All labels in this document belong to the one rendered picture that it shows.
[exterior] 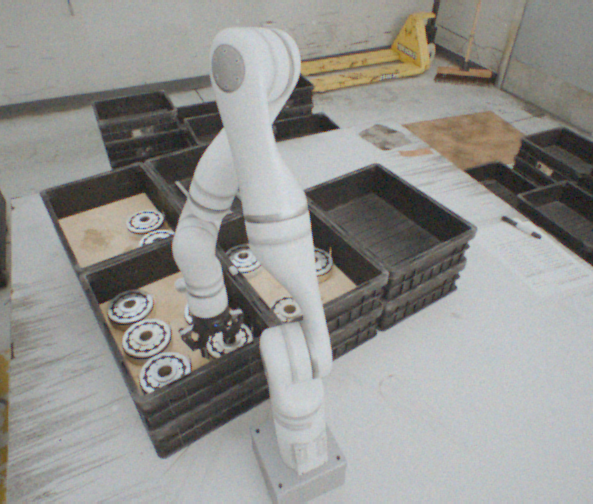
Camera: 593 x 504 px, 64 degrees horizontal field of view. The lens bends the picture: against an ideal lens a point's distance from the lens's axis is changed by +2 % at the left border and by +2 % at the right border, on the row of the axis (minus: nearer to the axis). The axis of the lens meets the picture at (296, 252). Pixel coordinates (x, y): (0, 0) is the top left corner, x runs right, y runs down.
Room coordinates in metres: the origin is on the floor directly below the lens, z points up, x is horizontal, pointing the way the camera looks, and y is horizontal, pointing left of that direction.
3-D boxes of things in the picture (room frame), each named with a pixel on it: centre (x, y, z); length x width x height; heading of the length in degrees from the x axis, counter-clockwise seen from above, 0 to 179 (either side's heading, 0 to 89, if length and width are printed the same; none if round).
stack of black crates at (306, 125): (2.36, -0.03, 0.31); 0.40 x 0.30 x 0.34; 114
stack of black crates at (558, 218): (1.62, -1.19, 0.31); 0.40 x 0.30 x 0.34; 24
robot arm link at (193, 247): (0.62, 0.17, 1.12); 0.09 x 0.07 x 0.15; 0
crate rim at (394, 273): (1.03, -0.24, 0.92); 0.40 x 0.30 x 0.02; 34
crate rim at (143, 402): (0.69, 0.26, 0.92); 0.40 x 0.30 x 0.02; 34
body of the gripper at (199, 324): (0.63, 0.17, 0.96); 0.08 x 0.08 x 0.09
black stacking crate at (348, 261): (0.86, 0.01, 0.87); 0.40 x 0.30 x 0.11; 34
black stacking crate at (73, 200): (1.03, 0.49, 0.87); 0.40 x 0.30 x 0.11; 34
